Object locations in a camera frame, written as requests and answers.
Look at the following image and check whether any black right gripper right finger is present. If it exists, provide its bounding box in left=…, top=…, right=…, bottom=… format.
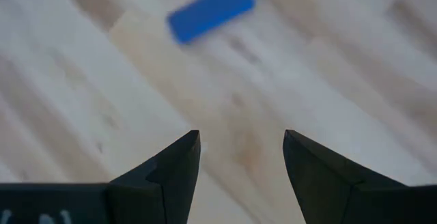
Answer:
left=282, top=129, right=410, bottom=224

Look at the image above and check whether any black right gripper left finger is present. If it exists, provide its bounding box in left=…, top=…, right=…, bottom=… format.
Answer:
left=108, top=129, right=202, bottom=224

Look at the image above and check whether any blue rectangular block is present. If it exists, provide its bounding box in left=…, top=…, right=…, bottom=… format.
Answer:
left=166, top=0, right=257, bottom=46

